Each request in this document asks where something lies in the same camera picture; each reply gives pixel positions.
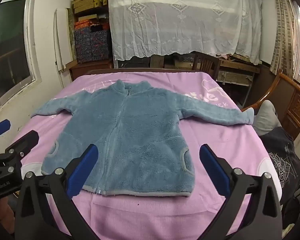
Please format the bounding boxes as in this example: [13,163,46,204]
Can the white lace cloth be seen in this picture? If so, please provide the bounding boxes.
[107,0,263,65]

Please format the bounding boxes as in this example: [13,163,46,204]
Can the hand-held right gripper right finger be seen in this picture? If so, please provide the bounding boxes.
[199,144,283,240]

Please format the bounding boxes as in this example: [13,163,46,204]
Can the person's grey trouser leg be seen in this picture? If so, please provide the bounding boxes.
[252,100,283,137]

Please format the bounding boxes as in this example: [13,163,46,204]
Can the person's dark printed shirt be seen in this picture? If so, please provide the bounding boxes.
[259,127,300,207]

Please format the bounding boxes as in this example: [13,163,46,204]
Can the brown wooden cabinet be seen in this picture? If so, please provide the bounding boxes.
[69,59,114,82]

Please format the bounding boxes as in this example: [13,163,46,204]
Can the dark wooden chair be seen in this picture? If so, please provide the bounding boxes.
[192,51,222,80]

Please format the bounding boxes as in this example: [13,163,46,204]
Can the wooden bed frame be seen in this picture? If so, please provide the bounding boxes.
[85,67,205,75]

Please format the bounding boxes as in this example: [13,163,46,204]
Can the blue fleece zip jacket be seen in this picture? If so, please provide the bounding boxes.
[30,79,255,197]

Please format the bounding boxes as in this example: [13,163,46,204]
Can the white framed window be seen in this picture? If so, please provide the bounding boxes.
[0,0,42,117]

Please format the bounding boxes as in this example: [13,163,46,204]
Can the stack of yellow boxes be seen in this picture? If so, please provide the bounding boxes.
[72,0,108,15]

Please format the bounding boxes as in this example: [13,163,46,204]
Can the brown cardboard box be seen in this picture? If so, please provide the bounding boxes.
[150,55,165,69]

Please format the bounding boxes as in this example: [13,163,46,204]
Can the pink printed blanket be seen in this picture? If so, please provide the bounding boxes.
[0,71,283,240]

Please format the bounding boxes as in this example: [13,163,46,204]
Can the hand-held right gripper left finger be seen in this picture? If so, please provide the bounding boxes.
[14,144,100,240]

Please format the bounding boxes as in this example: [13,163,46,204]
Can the green patterned panel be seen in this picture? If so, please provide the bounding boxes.
[67,7,76,64]

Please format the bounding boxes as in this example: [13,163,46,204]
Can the beige patterned curtain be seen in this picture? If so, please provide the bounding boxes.
[270,0,300,76]

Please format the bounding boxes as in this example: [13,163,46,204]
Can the white board on wall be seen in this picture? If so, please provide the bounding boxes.
[54,8,67,88]

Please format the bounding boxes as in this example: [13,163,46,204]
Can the cluttered wooden bench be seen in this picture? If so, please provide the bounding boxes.
[215,54,262,87]

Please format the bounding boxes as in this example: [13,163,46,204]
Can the carved wooden armchair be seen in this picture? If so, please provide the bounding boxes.
[241,69,300,142]

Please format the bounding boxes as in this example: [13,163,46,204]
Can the orange patterned boxes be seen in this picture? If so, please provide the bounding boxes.
[74,15,111,30]

